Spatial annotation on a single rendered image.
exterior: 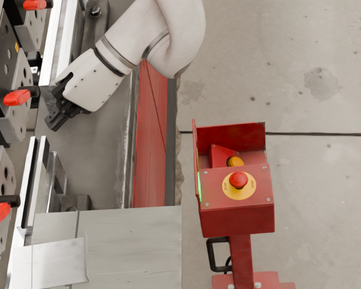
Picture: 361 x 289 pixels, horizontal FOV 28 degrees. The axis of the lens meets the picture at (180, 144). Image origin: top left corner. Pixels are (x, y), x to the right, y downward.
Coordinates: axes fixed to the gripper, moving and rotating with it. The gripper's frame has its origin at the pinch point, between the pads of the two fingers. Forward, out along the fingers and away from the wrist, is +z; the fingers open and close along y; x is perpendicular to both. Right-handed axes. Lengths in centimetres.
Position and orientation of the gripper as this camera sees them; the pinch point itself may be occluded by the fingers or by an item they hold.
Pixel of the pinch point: (56, 118)
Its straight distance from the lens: 140.8
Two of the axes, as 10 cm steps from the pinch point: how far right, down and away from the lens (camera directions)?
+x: 4.9, 6.6, -5.7
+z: -6.9, 6.9, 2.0
